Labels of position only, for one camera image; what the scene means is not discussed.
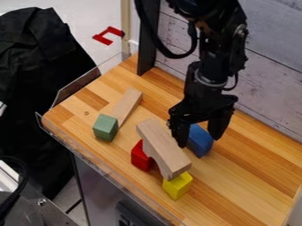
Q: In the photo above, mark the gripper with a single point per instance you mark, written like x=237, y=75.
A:
x=204, y=97

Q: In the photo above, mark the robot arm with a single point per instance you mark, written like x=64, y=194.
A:
x=220, y=35

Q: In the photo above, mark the blue rectangle block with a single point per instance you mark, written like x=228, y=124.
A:
x=199, y=140

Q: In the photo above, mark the wooden arch block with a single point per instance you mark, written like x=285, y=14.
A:
x=165, y=148

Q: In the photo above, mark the yellow block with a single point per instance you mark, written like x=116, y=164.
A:
x=177, y=185

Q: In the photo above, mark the red block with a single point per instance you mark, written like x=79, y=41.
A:
x=139, y=159

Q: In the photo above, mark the wooden plank block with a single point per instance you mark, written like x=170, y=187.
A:
x=125, y=106

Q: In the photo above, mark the green cube block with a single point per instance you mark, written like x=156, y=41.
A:
x=105, y=127

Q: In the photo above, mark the black cloth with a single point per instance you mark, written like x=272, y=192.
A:
x=35, y=88

